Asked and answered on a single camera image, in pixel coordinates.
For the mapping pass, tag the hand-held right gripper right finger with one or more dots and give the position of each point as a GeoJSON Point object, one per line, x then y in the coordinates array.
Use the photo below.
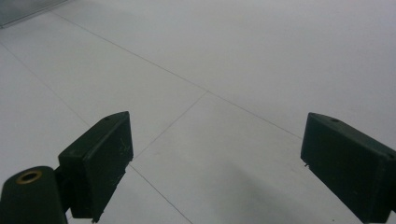
{"type": "Point", "coordinates": [351, 168]}

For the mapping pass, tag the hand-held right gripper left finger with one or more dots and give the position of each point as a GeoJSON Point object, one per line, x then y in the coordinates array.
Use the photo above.
{"type": "Point", "coordinates": [96, 165]}

